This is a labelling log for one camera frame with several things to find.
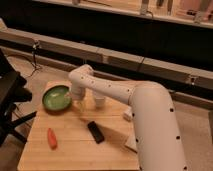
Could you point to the black rectangular remote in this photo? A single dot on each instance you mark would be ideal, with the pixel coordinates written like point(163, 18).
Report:
point(95, 131)

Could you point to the beige sponge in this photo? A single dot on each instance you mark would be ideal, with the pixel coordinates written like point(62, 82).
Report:
point(131, 143)

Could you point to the white plastic cup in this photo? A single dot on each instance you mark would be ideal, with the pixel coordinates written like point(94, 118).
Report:
point(99, 99)

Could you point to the small white block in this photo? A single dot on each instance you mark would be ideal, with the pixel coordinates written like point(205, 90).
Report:
point(127, 114)

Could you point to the green ceramic bowl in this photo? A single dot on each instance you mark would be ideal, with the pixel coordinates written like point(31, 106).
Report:
point(56, 98)

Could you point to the pale translucent gripper finger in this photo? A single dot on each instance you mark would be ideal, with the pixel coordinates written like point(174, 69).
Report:
point(81, 105)

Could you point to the black chair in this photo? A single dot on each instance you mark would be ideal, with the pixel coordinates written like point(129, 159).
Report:
point(12, 90)

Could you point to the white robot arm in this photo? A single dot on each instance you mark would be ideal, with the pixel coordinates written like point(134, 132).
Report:
point(157, 135)

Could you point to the orange carrot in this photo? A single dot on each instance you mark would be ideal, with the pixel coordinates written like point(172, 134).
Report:
point(52, 141)

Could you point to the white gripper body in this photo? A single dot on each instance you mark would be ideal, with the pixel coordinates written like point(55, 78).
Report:
point(77, 93)

